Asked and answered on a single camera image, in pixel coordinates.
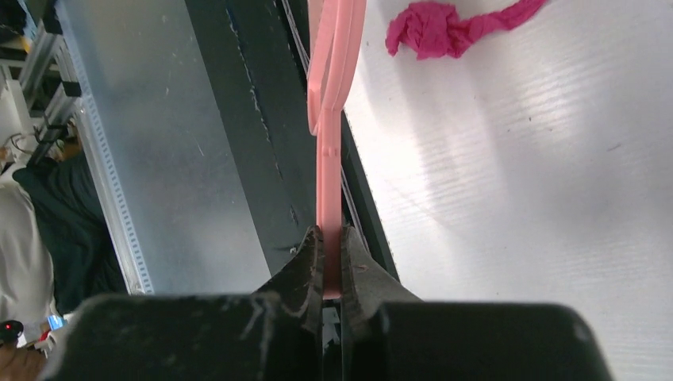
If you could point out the left white slotted cable duct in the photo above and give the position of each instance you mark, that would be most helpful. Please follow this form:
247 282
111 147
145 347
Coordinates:
106 179

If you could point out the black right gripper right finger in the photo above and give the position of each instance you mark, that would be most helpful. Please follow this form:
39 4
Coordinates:
366 285

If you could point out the magenta paper scrap bottom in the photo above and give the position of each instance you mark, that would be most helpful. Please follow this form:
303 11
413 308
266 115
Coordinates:
434 29

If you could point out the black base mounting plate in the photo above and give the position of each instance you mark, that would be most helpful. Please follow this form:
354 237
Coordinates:
256 58

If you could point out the pink hand brush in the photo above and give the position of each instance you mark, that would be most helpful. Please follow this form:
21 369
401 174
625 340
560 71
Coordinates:
336 29

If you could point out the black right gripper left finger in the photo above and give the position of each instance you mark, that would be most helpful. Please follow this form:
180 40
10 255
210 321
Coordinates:
291 342

